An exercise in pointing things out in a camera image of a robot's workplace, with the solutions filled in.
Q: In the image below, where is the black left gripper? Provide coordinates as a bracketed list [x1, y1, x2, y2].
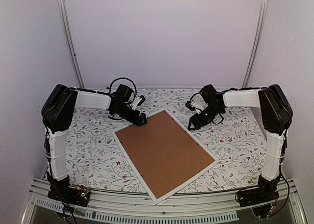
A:
[114, 104, 146, 126]

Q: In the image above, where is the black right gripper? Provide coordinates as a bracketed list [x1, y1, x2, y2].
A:
[187, 105, 223, 130]

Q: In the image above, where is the brown cardboard backing board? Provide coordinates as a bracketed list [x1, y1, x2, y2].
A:
[115, 111, 216, 200]

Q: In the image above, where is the white picture frame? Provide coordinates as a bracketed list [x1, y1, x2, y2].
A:
[112, 108, 220, 205]

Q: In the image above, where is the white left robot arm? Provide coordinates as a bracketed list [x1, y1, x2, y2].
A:
[41, 84, 147, 201]

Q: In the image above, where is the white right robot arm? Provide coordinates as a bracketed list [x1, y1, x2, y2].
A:
[185, 84, 293, 202]

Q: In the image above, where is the floral patterned table mat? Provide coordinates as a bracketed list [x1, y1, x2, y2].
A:
[66, 88, 266, 194]

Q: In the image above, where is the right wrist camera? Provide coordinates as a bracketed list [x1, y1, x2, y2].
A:
[185, 101, 204, 113]

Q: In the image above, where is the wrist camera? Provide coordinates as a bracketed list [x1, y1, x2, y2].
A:
[185, 101, 204, 113]
[131, 95, 146, 110]

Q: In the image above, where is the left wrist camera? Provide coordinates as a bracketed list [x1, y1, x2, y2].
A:
[131, 95, 146, 110]

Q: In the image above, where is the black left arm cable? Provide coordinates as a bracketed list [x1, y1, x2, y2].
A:
[107, 77, 137, 104]

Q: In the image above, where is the front aluminium rail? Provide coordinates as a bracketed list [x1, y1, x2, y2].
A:
[22, 179, 307, 224]

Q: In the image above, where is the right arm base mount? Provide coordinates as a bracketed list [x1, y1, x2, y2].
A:
[235, 175, 281, 219]

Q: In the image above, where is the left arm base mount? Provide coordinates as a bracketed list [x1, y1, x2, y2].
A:
[47, 172, 91, 207]

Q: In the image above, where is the right aluminium corner post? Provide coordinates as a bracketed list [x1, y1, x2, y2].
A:
[242, 0, 268, 88]

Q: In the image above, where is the aluminium corner post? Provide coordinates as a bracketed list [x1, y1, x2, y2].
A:
[242, 0, 268, 88]
[57, 0, 85, 89]

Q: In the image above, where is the left aluminium corner post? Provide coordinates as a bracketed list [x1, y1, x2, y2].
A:
[57, 0, 85, 89]

